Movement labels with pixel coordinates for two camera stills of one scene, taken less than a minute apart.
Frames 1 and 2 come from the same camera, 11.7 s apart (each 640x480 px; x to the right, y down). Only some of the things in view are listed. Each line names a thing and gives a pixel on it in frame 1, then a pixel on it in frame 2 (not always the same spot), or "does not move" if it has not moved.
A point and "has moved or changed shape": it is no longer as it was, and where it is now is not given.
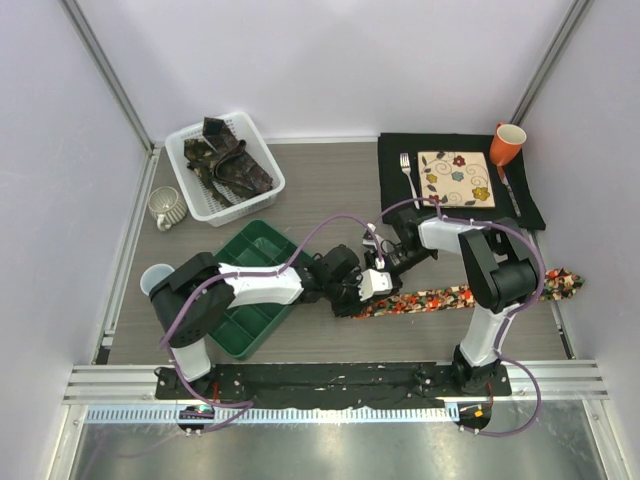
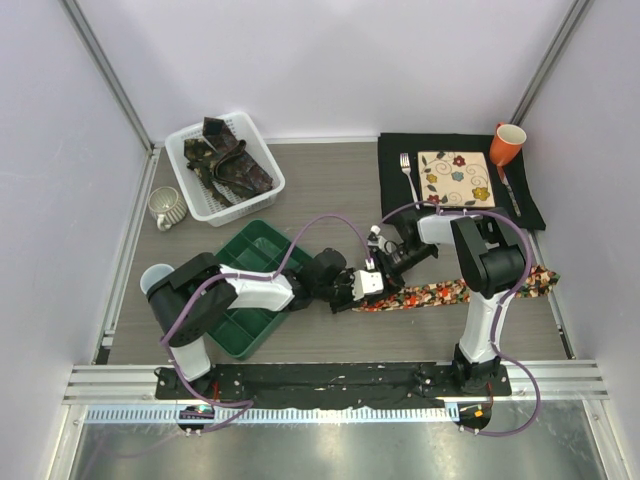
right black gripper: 374,254 does not move
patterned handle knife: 505,181 does not move
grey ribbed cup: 166,204 does not move
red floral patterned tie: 551,284 has moved or changed shape
